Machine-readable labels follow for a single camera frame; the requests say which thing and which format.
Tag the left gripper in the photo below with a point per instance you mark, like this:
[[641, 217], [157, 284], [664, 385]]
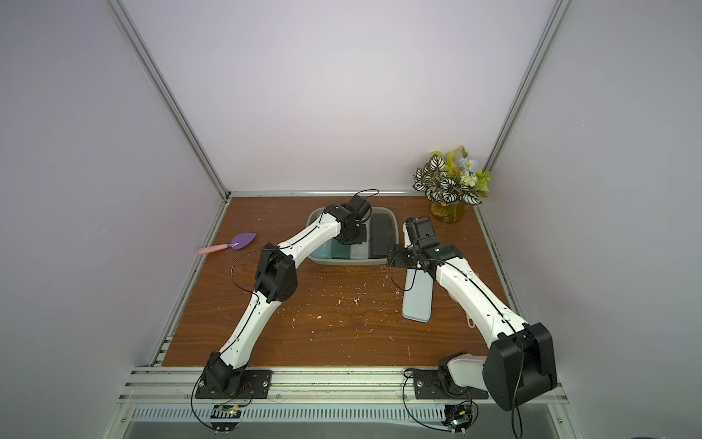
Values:
[[362, 238]]

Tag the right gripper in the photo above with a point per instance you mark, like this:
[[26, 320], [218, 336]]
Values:
[[399, 257]]

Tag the frosted white case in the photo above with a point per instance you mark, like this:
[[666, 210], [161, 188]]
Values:
[[359, 251]]

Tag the dark green pencil case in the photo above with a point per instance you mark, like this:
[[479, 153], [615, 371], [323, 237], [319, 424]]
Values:
[[340, 251]]

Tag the black pencil case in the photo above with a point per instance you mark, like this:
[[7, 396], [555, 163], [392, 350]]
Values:
[[381, 236]]

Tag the teal translucent pencil case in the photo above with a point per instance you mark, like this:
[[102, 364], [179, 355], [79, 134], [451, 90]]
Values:
[[324, 251]]

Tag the light blue pencil case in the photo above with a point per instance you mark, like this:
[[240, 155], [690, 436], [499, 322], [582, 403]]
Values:
[[418, 296]]

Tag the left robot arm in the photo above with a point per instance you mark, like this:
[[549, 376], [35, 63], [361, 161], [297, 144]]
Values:
[[276, 281]]

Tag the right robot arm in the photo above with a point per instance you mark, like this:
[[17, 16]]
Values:
[[520, 364]]

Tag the grey-green plastic storage box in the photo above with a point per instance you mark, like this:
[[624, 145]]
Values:
[[379, 210]]

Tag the artificial plant in amber vase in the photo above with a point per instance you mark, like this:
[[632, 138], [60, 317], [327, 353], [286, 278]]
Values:
[[452, 182]]

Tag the purple and pink toy shovel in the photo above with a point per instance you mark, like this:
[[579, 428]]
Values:
[[238, 242]]

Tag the right circuit board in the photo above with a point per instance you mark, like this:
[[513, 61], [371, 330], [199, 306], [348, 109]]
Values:
[[458, 418]]

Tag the circuit board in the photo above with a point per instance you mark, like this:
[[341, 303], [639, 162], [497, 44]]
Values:
[[225, 418], [458, 418]]

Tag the left circuit board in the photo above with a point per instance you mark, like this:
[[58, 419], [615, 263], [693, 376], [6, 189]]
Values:
[[225, 418]]

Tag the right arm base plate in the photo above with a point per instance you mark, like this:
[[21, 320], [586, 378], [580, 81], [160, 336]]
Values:
[[433, 384]]

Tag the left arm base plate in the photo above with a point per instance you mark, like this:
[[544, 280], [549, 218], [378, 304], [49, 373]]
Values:
[[246, 384]]

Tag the aluminium front rail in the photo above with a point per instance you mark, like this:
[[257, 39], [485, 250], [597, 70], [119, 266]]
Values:
[[290, 385]]

